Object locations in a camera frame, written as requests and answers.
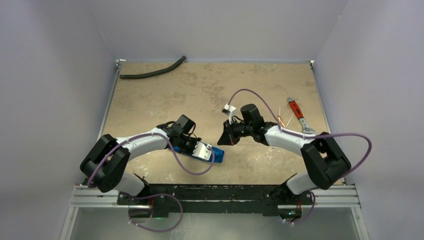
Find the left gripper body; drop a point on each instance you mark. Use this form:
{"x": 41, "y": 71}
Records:
{"x": 187, "y": 144}

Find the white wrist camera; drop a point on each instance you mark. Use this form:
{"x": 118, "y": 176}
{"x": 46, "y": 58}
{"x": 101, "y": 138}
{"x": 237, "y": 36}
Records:
{"x": 202, "y": 151}
{"x": 229, "y": 110}

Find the white plastic utensil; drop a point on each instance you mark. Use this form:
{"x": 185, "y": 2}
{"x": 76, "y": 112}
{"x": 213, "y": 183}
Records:
{"x": 289, "y": 121}

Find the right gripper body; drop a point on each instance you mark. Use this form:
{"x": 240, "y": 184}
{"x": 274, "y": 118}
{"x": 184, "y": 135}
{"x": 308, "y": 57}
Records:
{"x": 232, "y": 131}

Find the black foam tube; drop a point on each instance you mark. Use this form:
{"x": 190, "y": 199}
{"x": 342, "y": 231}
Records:
{"x": 153, "y": 73}

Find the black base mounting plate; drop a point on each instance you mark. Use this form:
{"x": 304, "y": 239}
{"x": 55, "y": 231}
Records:
{"x": 173, "y": 205}

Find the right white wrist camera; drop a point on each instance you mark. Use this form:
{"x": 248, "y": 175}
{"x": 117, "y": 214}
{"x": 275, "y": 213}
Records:
{"x": 229, "y": 110}

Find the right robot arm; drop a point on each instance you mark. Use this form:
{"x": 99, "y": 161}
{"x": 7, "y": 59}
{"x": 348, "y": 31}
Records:
{"x": 323, "y": 158}

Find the aluminium frame rail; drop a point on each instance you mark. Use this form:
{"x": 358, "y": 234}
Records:
{"x": 339, "y": 196}

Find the brown plastic utensil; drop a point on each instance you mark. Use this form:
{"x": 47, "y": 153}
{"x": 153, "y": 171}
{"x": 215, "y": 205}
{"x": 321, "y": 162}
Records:
{"x": 280, "y": 118}

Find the red handled adjustable wrench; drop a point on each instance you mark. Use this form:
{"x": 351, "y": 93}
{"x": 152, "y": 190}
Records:
{"x": 298, "y": 113}

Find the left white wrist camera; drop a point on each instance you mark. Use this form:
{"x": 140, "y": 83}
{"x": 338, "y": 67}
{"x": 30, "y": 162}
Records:
{"x": 202, "y": 151}

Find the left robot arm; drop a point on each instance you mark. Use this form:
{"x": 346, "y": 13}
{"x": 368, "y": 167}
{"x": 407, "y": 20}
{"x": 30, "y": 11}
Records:
{"x": 106, "y": 162}

